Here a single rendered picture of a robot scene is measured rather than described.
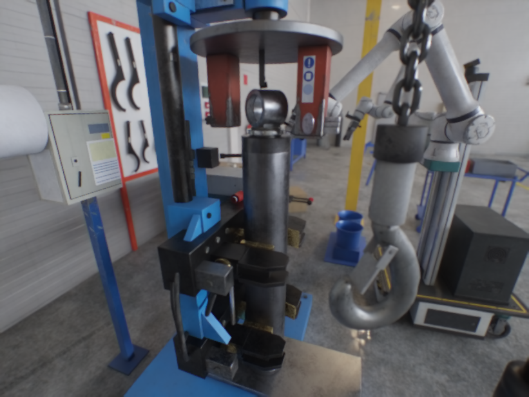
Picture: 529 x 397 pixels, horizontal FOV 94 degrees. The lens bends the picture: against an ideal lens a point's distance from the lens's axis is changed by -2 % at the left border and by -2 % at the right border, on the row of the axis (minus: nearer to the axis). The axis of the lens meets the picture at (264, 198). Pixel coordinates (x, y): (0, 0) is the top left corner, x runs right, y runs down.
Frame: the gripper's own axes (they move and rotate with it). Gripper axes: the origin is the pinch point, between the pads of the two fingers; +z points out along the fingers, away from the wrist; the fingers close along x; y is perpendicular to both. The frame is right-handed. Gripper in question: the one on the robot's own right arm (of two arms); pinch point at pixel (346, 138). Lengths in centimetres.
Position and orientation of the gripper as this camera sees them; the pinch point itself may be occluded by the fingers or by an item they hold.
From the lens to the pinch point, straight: 221.8
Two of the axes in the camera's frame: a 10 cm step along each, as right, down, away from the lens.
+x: 1.1, -2.2, 9.7
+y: 9.0, 4.3, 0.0
